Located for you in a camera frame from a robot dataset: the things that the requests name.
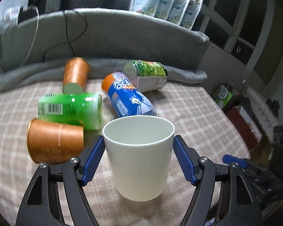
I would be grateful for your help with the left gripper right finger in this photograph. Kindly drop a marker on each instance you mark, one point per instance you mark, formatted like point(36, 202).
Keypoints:
point(237, 203)

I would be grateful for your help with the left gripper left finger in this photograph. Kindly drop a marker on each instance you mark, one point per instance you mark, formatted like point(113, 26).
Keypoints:
point(41, 204)

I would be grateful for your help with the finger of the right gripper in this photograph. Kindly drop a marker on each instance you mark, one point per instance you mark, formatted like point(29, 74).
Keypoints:
point(228, 159)

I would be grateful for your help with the cream white plastic cup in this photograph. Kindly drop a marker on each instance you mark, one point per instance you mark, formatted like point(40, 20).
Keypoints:
point(139, 150)

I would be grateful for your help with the orange cup lying front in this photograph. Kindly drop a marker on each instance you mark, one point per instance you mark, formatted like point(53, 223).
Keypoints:
point(53, 142)

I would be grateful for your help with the orange cup near blanket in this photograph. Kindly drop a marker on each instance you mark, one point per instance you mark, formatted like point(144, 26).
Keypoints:
point(75, 76)

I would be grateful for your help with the red open box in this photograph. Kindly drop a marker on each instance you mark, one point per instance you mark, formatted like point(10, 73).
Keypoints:
point(246, 127)

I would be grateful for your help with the plaid beige table cloth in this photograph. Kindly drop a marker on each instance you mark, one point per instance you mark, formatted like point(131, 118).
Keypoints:
point(195, 115)

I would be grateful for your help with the green paper bag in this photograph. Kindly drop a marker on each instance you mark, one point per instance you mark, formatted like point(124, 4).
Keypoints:
point(224, 95)

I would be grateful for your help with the green plastic bottle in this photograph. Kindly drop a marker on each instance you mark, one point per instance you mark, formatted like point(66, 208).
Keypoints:
point(83, 109)

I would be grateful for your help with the green white drink carton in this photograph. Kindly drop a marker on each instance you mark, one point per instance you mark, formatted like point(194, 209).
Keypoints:
point(146, 75)

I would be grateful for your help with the blue Arctic Ocean can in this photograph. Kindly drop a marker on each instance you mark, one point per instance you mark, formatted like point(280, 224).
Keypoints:
point(124, 97)

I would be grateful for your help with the grey folded blanket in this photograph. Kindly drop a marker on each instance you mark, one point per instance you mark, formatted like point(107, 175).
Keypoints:
point(37, 50)

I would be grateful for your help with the white power strip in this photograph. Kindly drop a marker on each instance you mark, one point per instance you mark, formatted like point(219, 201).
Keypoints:
point(11, 17)

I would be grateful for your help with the black power adapter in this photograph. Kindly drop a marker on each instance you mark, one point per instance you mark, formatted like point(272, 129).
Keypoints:
point(27, 13)

